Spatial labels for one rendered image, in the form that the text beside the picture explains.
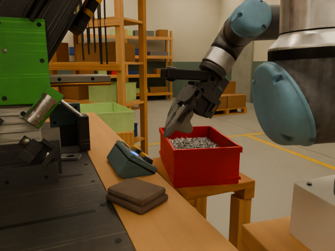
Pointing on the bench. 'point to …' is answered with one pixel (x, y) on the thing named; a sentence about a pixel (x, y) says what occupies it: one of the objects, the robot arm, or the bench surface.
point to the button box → (129, 162)
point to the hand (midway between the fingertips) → (165, 131)
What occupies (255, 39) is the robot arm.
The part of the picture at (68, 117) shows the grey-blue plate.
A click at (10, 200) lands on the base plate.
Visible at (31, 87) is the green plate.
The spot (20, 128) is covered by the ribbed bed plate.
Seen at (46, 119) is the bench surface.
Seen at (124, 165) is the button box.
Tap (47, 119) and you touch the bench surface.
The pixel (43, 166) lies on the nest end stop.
